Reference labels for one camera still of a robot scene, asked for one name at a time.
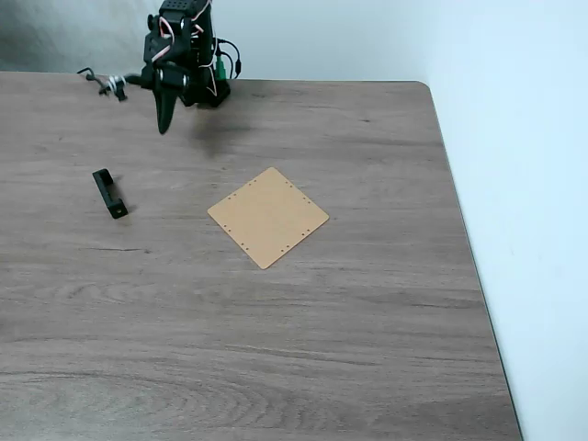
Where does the black camera cable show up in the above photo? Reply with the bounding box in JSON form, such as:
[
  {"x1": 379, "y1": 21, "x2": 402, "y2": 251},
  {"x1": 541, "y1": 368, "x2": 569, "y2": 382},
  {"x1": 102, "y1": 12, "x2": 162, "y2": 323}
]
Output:
[{"x1": 75, "y1": 66, "x2": 112, "y2": 96}]

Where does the black camera box, white tape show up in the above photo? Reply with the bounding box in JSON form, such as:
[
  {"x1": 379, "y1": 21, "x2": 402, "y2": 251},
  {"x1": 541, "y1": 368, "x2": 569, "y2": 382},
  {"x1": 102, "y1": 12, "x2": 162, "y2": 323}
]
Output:
[{"x1": 107, "y1": 73, "x2": 131, "y2": 103}]

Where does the black rectangular block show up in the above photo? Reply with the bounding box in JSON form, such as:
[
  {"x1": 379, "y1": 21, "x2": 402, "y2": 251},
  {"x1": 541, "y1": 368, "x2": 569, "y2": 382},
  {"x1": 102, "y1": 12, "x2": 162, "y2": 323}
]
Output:
[{"x1": 91, "y1": 167, "x2": 130, "y2": 221}]

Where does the black cable with green plug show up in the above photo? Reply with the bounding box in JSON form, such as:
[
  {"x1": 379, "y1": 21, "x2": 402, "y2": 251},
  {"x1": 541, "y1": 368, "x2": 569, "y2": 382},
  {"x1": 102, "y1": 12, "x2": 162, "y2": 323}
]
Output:
[{"x1": 211, "y1": 37, "x2": 245, "y2": 84}]

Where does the orange square board with holes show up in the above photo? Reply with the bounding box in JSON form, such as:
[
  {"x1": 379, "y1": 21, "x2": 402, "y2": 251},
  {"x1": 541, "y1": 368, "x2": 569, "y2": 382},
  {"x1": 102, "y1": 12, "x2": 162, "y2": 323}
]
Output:
[{"x1": 206, "y1": 165, "x2": 332, "y2": 271}]

